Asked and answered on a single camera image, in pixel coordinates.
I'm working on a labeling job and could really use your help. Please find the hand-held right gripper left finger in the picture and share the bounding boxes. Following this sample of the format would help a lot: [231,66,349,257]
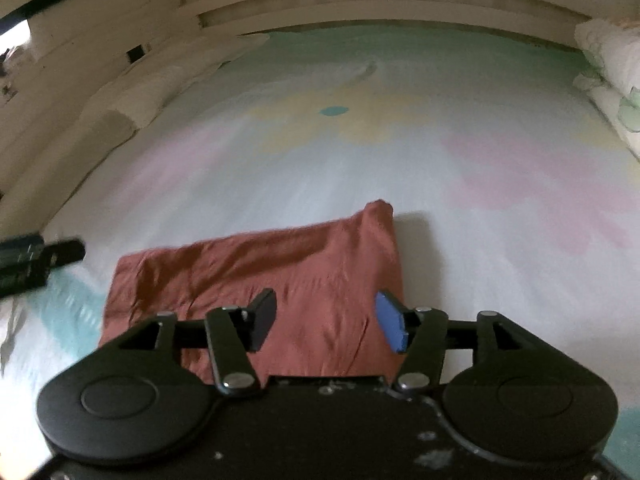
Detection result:
[117,287,278,397]

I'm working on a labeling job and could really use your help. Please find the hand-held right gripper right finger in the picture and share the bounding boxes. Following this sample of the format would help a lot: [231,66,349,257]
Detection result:
[375,290,527,394]

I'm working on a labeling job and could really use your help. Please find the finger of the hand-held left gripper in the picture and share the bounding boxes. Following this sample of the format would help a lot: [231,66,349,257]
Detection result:
[45,238,86,267]

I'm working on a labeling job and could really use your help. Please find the red pants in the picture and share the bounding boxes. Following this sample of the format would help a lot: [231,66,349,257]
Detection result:
[97,200,407,387]

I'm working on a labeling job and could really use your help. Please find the grey pillow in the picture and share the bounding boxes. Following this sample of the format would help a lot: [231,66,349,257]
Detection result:
[0,109,140,206]

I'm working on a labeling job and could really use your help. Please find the pastel printed bed sheet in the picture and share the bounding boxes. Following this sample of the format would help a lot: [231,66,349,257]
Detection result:
[0,27,640,480]

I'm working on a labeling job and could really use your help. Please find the white pillow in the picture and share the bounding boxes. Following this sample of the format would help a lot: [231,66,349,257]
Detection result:
[87,34,272,128]

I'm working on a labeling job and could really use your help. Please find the white bed headboard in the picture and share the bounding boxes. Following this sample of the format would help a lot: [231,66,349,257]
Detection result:
[192,0,593,48]

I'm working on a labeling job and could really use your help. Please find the white floral folded quilt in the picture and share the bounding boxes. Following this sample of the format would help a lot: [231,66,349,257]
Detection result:
[572,19,640,162]

